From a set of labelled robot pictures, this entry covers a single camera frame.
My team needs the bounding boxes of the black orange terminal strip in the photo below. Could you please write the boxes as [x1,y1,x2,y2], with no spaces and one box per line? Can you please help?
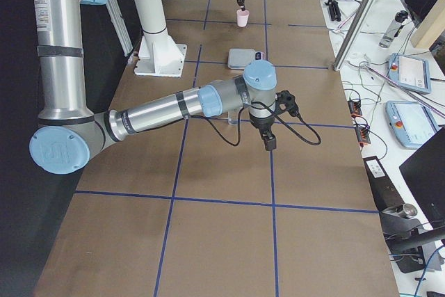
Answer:
[347,99,371,147]

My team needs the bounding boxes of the clear glass sauce bottle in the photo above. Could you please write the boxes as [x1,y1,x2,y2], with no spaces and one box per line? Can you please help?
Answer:
[227,109,241,126]

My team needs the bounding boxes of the grey digital kitchen scale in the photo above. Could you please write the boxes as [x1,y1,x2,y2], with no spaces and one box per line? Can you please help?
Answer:
[227,48,266,70]

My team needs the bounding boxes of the white pillar with base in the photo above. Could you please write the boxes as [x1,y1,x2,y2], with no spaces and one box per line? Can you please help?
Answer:
[134,0,187,77]

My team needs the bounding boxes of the blue teach pendant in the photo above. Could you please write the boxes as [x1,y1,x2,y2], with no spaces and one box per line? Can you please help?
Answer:
[385,101,439,150]
[388,53,432,94]

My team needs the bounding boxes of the pink plastic cup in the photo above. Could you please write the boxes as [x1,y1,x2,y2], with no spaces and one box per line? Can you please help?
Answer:
[236,9,250,27]

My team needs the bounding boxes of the far blue teach pendant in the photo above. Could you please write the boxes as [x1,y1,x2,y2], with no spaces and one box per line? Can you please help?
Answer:
[388,53,432,94]

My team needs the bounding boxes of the black folded tripod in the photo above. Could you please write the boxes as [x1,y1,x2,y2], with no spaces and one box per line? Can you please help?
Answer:
[325,0,341,22]

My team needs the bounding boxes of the black monitor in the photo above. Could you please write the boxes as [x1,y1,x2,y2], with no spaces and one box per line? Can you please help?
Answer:
[399,129,445,227]

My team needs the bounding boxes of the clear water bottle black cap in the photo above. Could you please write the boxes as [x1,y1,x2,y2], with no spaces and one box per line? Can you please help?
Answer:
[379,10,409,49]

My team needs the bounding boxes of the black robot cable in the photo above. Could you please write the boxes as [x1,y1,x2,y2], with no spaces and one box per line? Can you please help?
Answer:
[187,101,322,147]

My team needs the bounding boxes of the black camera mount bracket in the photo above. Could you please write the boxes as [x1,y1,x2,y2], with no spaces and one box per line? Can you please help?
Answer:
[275,90,301,118]

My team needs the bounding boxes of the aluminium frame post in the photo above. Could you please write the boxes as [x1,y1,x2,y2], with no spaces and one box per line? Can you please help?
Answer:
[333,0,376,72]

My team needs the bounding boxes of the black box white label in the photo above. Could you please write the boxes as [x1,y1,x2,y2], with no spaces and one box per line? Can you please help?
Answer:
[363,156,405,211]

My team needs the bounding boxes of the grabber stick pink shaft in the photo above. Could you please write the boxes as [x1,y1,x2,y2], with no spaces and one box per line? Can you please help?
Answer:
[359,65,445,118]

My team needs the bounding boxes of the near blue teach pendant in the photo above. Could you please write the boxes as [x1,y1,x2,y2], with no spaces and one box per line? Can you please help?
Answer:
[385,101,439,150]

